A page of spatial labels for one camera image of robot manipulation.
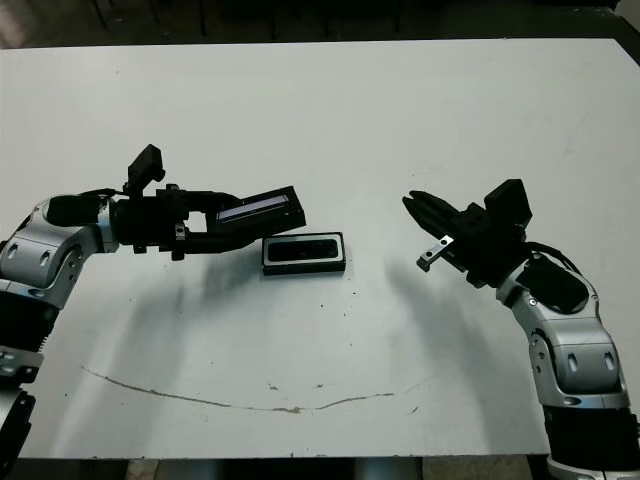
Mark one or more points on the black box base white lining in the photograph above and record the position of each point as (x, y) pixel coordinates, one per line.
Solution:
(302, 269)

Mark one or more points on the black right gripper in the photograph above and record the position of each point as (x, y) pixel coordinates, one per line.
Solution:
(490, 250)

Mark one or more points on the silver robot left leg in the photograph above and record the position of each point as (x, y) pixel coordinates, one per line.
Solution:
(190, 470)

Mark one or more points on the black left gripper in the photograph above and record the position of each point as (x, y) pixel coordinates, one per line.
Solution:
(150, 220)

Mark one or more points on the silver robot leg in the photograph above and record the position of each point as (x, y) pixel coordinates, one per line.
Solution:
(190, 470)
(390, 470)

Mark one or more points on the black box lid silver stripe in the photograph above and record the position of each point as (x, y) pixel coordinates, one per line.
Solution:
(265, 215)

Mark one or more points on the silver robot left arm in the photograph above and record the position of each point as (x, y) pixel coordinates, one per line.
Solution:
(40, 255)

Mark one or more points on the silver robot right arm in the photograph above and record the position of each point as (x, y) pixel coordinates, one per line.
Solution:
(575, 350)

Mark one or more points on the silver robot right leg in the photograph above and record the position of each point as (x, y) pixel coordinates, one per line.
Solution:
(390, 470)

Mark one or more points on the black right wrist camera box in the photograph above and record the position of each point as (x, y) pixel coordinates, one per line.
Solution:
(510, 202)

